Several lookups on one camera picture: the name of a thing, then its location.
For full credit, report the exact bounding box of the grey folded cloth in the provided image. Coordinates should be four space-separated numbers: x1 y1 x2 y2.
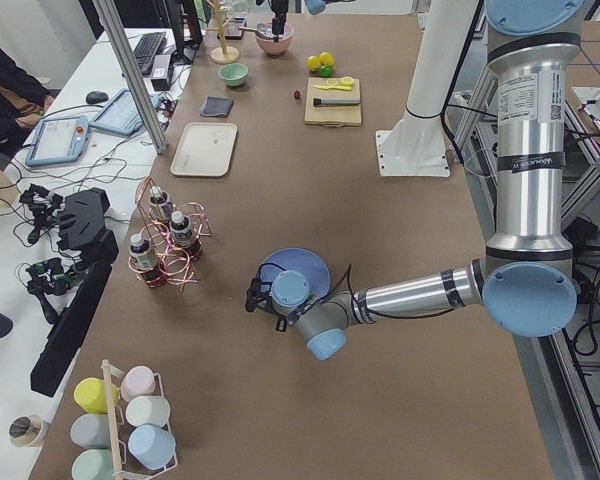
199 96 234 118

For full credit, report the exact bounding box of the yellow cup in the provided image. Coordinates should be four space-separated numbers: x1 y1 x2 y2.
73 377 107 414

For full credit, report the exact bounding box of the yellow lemon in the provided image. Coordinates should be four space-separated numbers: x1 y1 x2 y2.
306 55 322 72
318 51 335 67

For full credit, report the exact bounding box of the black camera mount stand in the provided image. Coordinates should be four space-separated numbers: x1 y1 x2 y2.
25 185 118 397

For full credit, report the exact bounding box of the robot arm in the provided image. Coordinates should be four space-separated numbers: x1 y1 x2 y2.
245 1 582 360
268 0 340 42

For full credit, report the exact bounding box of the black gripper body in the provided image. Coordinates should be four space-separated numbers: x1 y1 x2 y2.
270 0 288 17
256 279 286 319

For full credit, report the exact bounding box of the yellow plastic knife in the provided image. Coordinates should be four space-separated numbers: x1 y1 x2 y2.
313 84 353 91

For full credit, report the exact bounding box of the mint cup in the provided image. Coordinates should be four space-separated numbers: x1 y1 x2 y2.
71 449 113 480

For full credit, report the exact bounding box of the green lime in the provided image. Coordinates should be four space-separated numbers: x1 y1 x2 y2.
318 65 333 78

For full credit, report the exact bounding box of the blue plate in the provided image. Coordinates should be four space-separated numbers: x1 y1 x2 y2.
260 247 331 297

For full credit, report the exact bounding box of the lower yellow lemon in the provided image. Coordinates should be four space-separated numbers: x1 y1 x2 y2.
306 55 322 72

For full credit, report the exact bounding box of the black tray corner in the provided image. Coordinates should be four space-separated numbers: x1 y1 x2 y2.
225 17 247 40

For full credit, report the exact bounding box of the copper wire bottle rack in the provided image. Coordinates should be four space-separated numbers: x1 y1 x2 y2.
127 177 211 289

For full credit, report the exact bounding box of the grey cup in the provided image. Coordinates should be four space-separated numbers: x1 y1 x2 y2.
70 414 110 449

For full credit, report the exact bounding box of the cream rabbit tray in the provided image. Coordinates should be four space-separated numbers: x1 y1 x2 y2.
170 122 238 178

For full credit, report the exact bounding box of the aluminium frame post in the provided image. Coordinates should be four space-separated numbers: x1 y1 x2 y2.
93 0 167 154

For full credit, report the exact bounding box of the pink bowl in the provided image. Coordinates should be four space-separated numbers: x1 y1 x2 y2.
256 23 294 56

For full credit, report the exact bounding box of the wooden mug tree stand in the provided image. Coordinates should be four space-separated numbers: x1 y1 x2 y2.
206 0 240 65

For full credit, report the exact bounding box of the white cup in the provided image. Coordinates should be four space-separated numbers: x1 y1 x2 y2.
126 396 171 428

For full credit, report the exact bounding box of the teach pendant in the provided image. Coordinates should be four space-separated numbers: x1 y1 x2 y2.
89 89 144 136
25 115 89 167

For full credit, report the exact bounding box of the mint green bowl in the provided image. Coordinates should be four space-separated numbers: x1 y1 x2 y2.
218 62 249 87

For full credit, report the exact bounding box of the upper yellow lemon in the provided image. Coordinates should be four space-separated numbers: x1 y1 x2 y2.
318 51 335 67

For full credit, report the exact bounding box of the steel ice scoop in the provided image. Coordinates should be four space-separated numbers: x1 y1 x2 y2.
239 23 274 38

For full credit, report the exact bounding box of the pink cup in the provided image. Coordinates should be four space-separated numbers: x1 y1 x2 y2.
120 365 156 402

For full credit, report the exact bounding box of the near teach pendant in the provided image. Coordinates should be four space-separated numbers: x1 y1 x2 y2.
25 115 89 167

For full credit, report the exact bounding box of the computer mouse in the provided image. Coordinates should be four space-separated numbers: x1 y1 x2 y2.
85 91 109 105

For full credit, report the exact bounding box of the wooden cutting board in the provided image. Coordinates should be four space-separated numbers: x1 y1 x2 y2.
304 76 362 127

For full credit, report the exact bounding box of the steel muddler black tip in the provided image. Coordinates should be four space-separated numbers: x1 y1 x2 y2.
312 97 361 107

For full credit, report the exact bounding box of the upper dark drink bottle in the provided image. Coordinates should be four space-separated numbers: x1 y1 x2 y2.
149 185 173 223

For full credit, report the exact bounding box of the far teach pendant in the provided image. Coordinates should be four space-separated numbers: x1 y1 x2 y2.
89 89 144 136

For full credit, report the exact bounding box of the lemon half on board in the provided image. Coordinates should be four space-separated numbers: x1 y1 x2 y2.
340 76 355 87

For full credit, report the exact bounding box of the blue cup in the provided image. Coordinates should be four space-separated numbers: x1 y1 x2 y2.
128 424 176 470

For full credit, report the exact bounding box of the black keyboard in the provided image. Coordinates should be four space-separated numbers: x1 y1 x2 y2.
133 32 167 77

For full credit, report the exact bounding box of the white wire cup rack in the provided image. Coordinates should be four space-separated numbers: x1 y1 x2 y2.
101 359 180 479

